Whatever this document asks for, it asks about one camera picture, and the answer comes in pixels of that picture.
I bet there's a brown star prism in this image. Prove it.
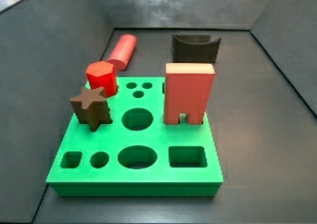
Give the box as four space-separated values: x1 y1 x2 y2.
70 87 113 132

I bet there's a black cradle fixture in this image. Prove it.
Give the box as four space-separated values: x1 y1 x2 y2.
173 35 222 64

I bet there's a red hexagonal prism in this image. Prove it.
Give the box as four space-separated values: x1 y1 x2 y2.
86 61 118 97

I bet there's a red oval cylinder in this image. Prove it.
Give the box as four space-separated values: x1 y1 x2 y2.
107 34 138 71

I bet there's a red arch block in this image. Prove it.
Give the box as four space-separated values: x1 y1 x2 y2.
164 63 216 125

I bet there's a green shape sorter board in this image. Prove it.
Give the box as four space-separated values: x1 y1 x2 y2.
47 77 224 196

